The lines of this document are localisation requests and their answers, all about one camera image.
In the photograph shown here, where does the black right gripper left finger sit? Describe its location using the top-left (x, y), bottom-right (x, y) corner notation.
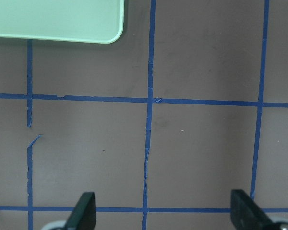
top-left (65, 192), bottom-right (96, 230)

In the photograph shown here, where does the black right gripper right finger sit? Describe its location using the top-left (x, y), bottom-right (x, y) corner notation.
top-left (230, 189), bottom-right (275, 230)

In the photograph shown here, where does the light green plastic tray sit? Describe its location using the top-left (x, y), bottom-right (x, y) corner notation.
top-left (0, 0), bottom-right (125, 44)

